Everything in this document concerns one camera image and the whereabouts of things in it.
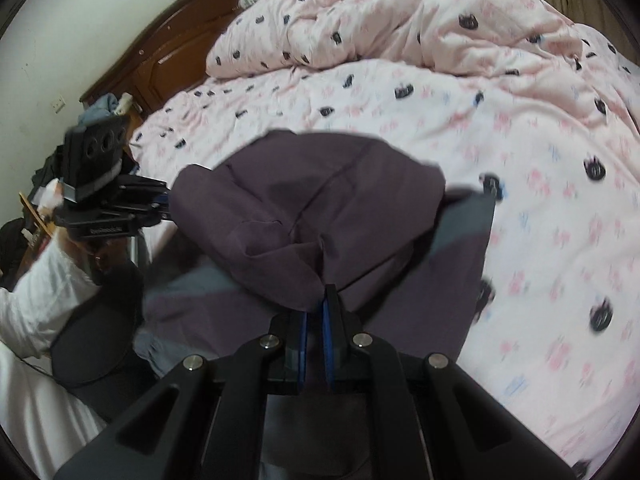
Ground pink cat print quilt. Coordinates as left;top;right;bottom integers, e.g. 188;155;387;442
131;0;639;479

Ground person left hand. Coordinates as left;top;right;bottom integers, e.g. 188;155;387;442
54;228;129;285

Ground dark wooden headboard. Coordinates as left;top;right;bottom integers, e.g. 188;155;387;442
80;0;242;117

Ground cluttered bedside items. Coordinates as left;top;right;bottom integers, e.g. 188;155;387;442
77;92;142;126

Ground white sleeve left forearm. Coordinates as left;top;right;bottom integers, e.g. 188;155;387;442
0;240;100;359

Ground grey and purple jacket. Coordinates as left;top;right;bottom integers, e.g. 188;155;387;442
134;130;496;376

